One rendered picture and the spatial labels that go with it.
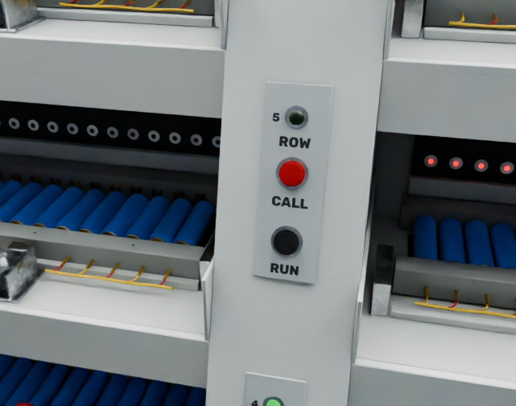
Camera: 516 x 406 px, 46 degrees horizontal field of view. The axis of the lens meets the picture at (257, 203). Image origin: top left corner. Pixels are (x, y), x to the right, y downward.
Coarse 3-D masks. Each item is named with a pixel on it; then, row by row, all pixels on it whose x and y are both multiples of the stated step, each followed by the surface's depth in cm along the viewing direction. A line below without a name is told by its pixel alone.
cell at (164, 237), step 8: (176, 200) 54; (184, 200) 53; (176, 208) 52; (184, 208) 53; (168, 216) 51; (176, 216) 51; (184, 216) 52; (160, 224) 50; (168, 224) 50; (176, 224) 51; (160, 232) 49; (168, 232) 49; (176, 232) 50; (168, 240) 49
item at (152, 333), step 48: (0, 144) 60; (48, 144) 59; (48, 288) 46; (96, 288) 46; (144, 288) 46; (0, 336) 45; (48, 336) 44; (96, 336) 43; (144, 336) 42; (192, 336) 41; (192, 384) 43
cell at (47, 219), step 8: (64, 192) 55; (72, 192) 55; (80, 192) 55; (56, 200) 54; (64, 200) 54; (72, 200) 54; (48, 208) 52; (56, 208) 52; (64, 208) 53; (40, 216) 51; (48, 216) 51; (56, 216) 52; (32, 224) 51; (40, 224) 50; (48, 224) 51
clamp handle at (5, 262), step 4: (0, 256) 44; (4, 256) 44; (8, 256) 44; (0, 260) 44; (4, 260) 44; (8, 260) 44; (0, 264) 44; (4, 264) 44; (8, 264) 44; (0, 268) 44; (4, 268) 44; (8, 268) 44; (0, 272) 43; (4, 272) 44; (8, 272) 44; (0, 276) 43
